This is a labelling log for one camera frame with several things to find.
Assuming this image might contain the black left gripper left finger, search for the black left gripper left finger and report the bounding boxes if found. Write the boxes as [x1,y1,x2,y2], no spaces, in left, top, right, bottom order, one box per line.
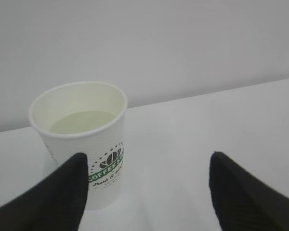
[0,153,89,231]

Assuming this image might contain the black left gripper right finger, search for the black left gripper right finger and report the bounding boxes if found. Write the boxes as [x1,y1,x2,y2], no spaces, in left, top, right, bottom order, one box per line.
[209,152,289,231]

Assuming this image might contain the white paper coffee cup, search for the white paper coffee cup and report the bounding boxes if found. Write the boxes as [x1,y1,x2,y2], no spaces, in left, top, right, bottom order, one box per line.
[29,81,127,210]

